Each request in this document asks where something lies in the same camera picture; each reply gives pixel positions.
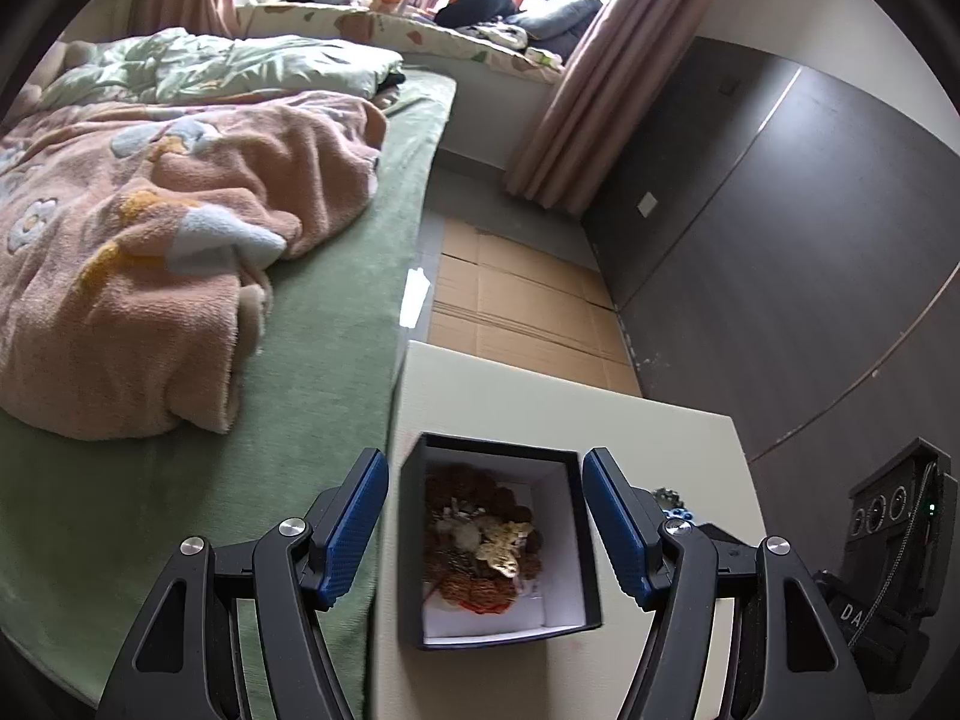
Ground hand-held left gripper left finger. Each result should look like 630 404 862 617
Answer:
96 447 391 720

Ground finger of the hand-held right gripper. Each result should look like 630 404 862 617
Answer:
666 508 763 551

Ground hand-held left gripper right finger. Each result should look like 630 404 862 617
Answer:
581 447 875 720

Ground black jewelry box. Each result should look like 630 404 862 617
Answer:
397 431 605 652

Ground brown seed bead bracelet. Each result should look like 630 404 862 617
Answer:
424 465 545 608

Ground white jade bracelet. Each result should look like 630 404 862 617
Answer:
442 517 485 560

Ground gold butterfly ornament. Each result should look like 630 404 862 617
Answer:
480 521 535 578

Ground red string bracelet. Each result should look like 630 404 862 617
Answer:
427 577 526 612

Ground bed with green sheet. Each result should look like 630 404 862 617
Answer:
0 71 458 702

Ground flattened cardboard sheets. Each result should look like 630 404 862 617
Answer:
427 217 644 397

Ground dark grey wardrobe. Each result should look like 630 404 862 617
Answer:
581 36 960 586

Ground pink fleece blanket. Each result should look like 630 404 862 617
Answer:
0 90 387 440

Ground green floral duvet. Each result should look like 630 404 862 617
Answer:
30 26 402 110

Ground floral window seat cushion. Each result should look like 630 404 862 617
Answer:
240 0 567 80

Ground grey pillow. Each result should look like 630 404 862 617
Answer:
514 0 605 42

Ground dark bag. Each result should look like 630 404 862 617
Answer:
435 0 518 29

